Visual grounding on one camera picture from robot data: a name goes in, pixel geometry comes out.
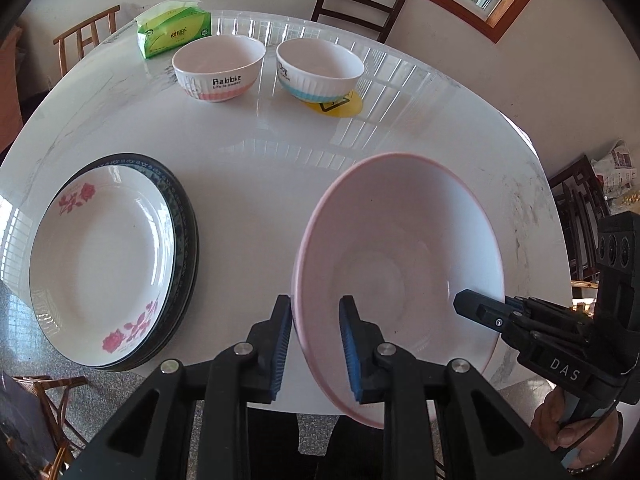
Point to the person's right hand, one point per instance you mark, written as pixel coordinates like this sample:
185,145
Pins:
592,451

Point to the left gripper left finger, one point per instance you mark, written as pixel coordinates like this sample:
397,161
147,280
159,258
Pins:
270,340

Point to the yellow round warning sticker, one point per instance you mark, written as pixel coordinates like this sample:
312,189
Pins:
345,107

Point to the white bowl blue base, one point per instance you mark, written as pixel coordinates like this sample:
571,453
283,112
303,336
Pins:
316,70

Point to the large blue floral plate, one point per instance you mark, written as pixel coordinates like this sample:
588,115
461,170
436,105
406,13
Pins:
185,271

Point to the large pink bowl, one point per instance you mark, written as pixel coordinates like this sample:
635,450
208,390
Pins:
402,235

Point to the pink cloth covered furniture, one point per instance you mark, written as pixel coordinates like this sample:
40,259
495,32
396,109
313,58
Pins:
11,120

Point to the white plate pink flowers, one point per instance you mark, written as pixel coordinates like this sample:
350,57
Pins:
101,265

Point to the green tissue pack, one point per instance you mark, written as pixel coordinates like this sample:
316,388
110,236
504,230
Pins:
171,24

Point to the light wooden chair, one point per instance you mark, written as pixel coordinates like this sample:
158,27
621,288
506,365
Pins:
85,35

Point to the dark wooden side chair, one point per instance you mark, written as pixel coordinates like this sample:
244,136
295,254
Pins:
580,201

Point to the white bowl pink base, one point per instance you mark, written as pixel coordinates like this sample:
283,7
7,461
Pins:
218,68

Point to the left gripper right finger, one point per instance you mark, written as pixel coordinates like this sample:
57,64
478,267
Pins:
360,339

